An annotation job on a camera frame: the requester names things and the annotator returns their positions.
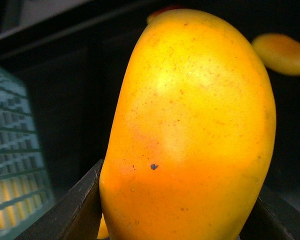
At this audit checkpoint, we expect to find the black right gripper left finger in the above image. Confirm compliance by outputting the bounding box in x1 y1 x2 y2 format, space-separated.
16 159 104 240

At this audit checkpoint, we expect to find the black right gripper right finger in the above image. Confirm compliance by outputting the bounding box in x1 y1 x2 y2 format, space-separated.
239 193 300 240

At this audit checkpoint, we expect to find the light blue plastic basket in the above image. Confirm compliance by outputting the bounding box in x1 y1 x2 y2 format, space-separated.
0 67 55 240

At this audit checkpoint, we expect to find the yellow mango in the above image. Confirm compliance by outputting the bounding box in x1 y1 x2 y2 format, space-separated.
251 33 300 76
99 9 276 240

